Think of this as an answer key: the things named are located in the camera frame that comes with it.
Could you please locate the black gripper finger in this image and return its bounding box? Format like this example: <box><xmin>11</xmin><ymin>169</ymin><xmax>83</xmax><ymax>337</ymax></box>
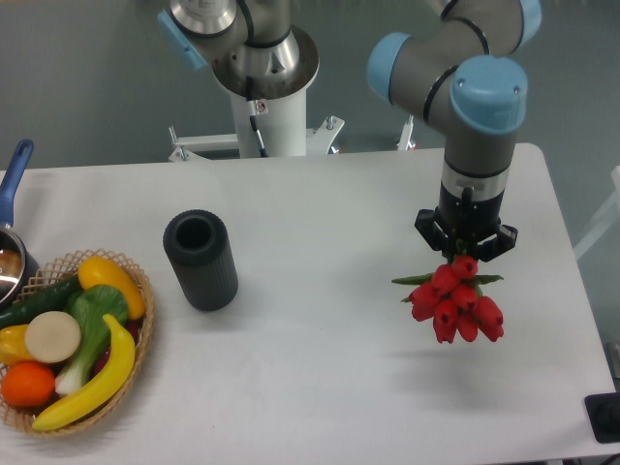
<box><xmin>415</xmin><ymin>208</ymin><xmax>456</xmax><ymax>254</ymax></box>
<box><xmin>474</xmin><ymin>224</ymin><xmax>518</xmax><ymax>263</ymax></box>

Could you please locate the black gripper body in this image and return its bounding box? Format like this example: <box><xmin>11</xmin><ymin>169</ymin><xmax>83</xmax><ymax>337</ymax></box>
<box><xmin>435</xmin><ymin>161</ymin><xmax>508</xmax><ymax>246</ymax></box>

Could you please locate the red tulip bouquet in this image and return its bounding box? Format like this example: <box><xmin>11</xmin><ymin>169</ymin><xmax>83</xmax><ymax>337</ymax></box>
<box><xmin>391</xmin><ymin>239</ymin><xmax>505</xmax><ymax>344</ymax></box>

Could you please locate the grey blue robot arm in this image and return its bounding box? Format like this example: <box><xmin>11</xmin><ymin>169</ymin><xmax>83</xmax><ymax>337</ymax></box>
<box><xmin>158</xmin><ymin>1</ymin><xmax>542</xmax><ymax>262</ymax></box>

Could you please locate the black device at table edge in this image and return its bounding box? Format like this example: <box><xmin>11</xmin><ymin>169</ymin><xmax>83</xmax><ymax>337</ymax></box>
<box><xmin>584</xmin><ymin>392</ymin><xmax>619</xmax><ymax>444</ymax></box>

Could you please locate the dark grey ribbed vase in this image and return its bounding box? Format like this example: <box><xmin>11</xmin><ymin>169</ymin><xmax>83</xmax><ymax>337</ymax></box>
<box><xmin>163</xmin><ymin>209</ymin><xmax>238</xmax><ymax>312</ymax></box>

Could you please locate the yellow lemon squash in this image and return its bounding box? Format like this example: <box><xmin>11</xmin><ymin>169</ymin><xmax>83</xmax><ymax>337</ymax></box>
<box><xmin>77</xmin><ymin>256</ymin><xmax>146</xmax><ymax>321</ymax></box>

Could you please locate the green bok choy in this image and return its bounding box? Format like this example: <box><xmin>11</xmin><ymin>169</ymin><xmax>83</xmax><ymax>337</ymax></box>
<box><xmin>55</xmin><ymin>285</ymin><xmax>128</xmax><ymax>397</ymax></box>

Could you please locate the woven wicker basket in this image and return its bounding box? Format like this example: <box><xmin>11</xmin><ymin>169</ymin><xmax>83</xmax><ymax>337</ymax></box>
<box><xmin>1</xmin><ymin>249</ymin><xmax>154</xmax><ymax>437</ymax></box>

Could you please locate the yellow banana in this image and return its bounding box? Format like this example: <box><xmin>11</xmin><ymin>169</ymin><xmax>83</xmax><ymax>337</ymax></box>
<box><xmin>32</xmin><ymin>314</ymin><xmax>136</xmax><ymax>432</ymax></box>

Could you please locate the green cucumber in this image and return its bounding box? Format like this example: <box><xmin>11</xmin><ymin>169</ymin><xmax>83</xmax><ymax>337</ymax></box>
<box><xmin>1</xmin><ymin>274</ymin><xmax>81</xmax><ymax>329</ymax></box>

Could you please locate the beige round disc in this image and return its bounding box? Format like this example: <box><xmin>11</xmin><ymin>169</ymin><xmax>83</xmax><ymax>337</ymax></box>
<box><xmin>24</xmin><ymin>311</ymin><xmax>81</xmax><ymax>363</ymax></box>

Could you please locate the yellow bell pepper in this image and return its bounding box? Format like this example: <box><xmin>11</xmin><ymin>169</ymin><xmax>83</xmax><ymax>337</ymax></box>
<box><xmin>0</xmin><ymin>325</ymin><xmax>34</xmax><ymax>366</ymax></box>

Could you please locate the orange fruit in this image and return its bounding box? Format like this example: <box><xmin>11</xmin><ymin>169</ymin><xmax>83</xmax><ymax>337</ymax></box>
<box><xmin>1</xmin><ymin>361</ymin><xmax>55</xmax><ymax>408</ymax></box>

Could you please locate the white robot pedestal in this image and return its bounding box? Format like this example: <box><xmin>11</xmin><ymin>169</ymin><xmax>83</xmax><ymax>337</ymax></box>
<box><xmin>167</xmin><ymin>24</ymin><xmax>346</xmax><ymax>163</ymax></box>

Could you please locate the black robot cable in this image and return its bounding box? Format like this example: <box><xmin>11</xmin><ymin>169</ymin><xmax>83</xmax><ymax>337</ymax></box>
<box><xmin>243</xmin><ymin>75</ymin><xmax>269</xmax><ymax>158</ymax></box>

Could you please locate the blue handled saucepan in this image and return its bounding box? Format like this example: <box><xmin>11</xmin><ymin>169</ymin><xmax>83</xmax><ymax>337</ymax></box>
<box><xmin>1</xmin><ymin>139</ymin><xmax>39</xmax><ymax>310</ymax></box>

